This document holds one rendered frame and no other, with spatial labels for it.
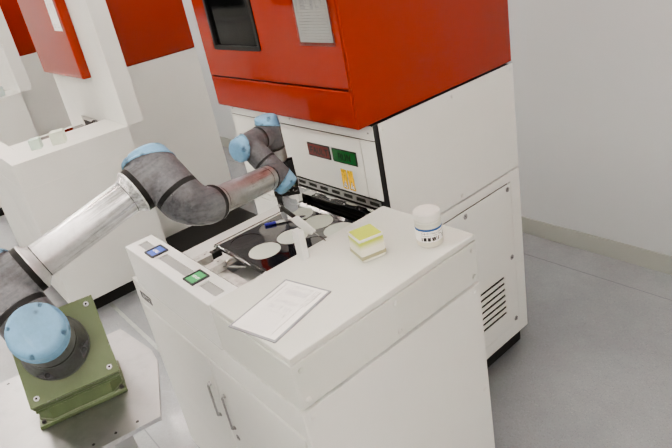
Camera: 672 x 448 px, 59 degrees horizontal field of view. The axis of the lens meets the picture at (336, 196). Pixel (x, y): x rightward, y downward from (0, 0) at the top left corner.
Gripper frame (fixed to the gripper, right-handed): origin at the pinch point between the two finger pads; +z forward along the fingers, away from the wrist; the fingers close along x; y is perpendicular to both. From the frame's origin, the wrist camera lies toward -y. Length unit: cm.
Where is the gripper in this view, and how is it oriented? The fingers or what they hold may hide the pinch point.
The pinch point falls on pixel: (284, 217)
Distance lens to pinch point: 200.2
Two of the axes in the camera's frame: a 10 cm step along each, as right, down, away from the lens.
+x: -1.1, -3.9, 9.1
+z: 1.9, 9.0, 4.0
